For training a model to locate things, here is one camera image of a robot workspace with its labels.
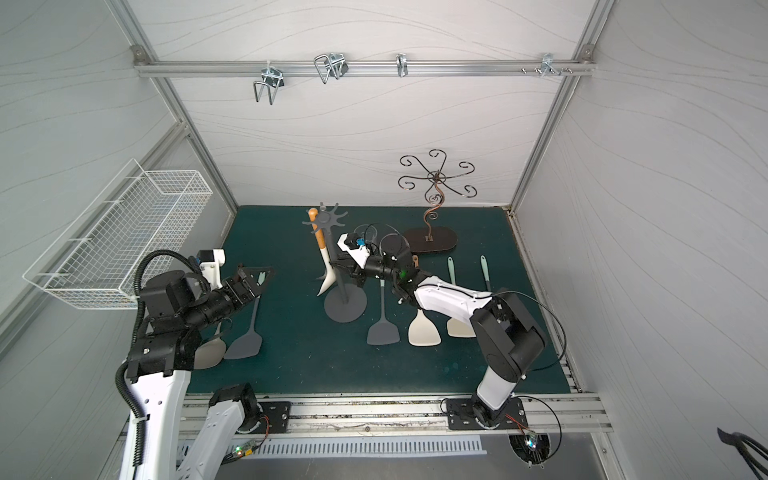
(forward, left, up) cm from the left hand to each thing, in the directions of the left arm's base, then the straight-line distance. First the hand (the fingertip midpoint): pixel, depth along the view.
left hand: (266, 278), depth 67 cm
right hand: (+11, -13, -5) cm, 18 cm away
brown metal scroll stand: (+36, -47, -28) cm, 65 cm away
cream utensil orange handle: (+9, -11, -9) cm, 17 cm away
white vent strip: (-28, -33, -29) cm, 52 cm away
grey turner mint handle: (-5, +12, -27) cm, 30 cm away
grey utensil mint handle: (-1, -26, -27) cm, 37 cm away
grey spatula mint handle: (+22, -61, -28) cm, 70 cm away
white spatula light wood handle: (0, -38, -28) cm, 47 cm away
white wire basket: (+3, +36, +5) cm, 36 cm away
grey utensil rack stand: (+8, -13, -28) cm, 32 cm away
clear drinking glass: (+35, -18, -24) cm, 46 cm away
